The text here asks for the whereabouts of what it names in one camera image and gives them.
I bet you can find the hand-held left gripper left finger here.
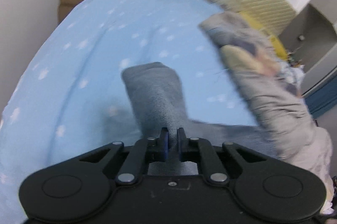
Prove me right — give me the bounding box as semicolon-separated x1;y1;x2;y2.
78;128;169;186

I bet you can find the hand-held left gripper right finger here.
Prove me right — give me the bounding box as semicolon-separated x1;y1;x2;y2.
177;128;267;186

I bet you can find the grey sock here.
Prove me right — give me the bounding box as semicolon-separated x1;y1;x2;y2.
121;62;281;177

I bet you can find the grey patchwork quilt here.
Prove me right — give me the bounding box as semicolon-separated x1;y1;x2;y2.
198;12;335;215

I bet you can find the light blue starred bedsheet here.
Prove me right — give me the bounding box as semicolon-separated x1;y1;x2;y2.
0;0;260;224

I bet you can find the yellow cloth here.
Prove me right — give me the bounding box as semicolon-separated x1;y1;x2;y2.
241;11;289;63

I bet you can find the clutter of small bottles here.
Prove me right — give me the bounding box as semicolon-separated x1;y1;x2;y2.
287;50;306;69

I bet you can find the dark blue board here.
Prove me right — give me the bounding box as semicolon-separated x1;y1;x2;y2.
305;76;337;119

